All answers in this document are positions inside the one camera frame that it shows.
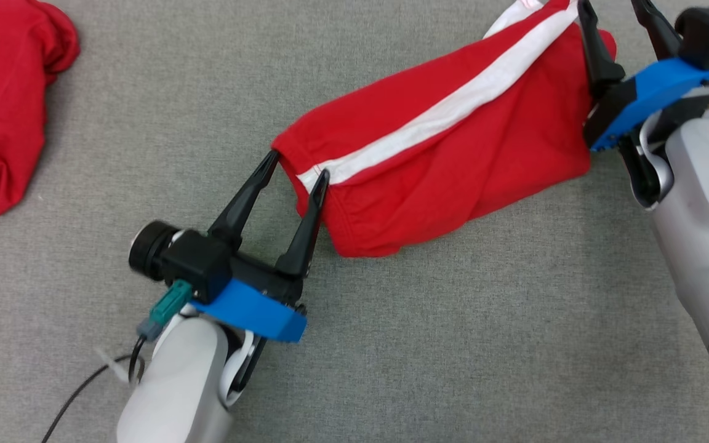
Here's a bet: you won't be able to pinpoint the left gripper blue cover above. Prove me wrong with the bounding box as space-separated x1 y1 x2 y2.
191 150 331 343

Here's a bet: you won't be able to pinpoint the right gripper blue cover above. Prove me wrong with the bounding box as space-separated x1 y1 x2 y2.
577 0 709 151

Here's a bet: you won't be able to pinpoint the red shorts with white stripe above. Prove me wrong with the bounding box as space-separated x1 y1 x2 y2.
271 0 617 258

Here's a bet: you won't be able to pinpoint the red basketball jersey white sleeves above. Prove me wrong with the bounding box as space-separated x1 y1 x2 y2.
0 0 81 217

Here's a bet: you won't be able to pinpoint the white left cable tie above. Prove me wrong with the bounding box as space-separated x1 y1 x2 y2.
95 346 132 387

